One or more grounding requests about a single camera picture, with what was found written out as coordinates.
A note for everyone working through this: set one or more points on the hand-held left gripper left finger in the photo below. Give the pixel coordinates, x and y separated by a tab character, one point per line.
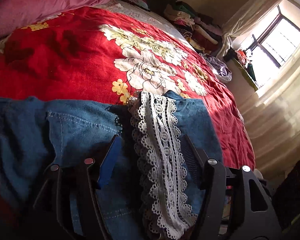
110	162

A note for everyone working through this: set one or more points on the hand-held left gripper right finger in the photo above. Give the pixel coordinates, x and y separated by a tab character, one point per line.
190	155

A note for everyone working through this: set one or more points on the blue denim pants lace trim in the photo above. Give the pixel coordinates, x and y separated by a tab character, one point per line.
77	135

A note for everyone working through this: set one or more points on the white bag of clothes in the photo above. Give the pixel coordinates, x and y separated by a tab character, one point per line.
222	72

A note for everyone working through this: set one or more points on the red floral blanket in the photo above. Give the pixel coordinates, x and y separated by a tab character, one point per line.
77	67

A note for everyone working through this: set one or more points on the dark object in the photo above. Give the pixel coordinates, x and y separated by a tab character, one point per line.
292	195

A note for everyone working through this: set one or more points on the clothes on window sill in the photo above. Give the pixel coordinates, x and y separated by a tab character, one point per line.
242	57

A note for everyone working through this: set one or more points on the pile of folded clothes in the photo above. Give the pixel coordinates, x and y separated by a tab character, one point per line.
202	35

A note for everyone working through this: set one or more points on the window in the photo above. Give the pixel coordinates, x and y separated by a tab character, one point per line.
285	37

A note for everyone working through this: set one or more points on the cream curtain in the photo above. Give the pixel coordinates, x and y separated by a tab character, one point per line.
252	12

